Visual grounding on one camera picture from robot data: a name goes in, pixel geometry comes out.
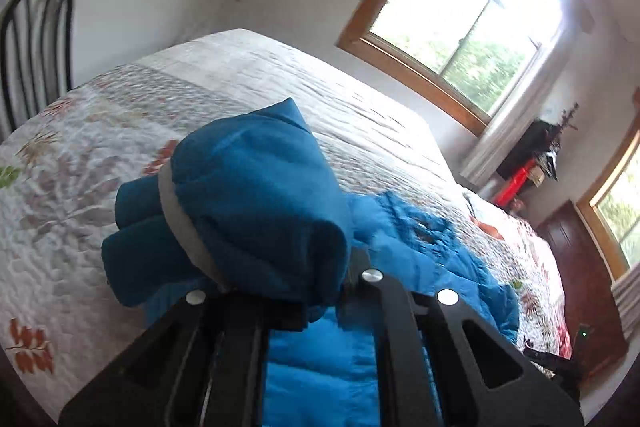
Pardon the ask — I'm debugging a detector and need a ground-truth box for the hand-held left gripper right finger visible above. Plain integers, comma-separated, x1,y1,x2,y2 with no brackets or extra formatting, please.
340,248,586,427

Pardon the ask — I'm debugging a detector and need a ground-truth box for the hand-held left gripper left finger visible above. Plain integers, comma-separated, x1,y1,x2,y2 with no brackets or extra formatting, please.
59,289,307,427

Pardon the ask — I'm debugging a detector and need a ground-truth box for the blue puffer jacket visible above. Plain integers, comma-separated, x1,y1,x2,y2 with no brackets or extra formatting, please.
101,98,521,427

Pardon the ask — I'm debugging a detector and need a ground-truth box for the dark wooden cabinet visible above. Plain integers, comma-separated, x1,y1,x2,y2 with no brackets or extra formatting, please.
535,199,631,378

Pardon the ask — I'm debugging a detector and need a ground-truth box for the white striped curtain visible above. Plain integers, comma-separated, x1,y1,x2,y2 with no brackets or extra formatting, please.
610,264,640,339

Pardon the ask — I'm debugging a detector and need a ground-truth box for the small wooden-framed window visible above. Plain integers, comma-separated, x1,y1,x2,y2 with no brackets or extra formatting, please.
577,114,640,280

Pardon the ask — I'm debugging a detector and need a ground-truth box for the red hanging cloth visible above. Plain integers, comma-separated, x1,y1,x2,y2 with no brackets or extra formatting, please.
492,159,532,208

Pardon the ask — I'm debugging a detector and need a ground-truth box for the bed with floral quilt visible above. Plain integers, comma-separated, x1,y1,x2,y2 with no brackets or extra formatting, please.
0,28,573,427

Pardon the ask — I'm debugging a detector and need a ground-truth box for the white pleated curtain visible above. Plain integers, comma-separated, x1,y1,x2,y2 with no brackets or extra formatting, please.
460,22,576,198

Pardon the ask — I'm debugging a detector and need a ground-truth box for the black hanging garment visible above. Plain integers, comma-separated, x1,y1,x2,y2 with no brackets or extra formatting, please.
497,119,561,188

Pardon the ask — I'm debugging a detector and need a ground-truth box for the coat rack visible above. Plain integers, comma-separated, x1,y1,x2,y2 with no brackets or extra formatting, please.
557,102,581,142

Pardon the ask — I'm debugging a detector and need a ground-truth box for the large wooden-framed window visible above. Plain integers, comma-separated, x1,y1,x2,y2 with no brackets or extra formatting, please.
337,0,566,138

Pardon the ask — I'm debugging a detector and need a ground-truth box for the black metal chair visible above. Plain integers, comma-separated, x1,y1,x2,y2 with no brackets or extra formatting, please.
0,0,76,140

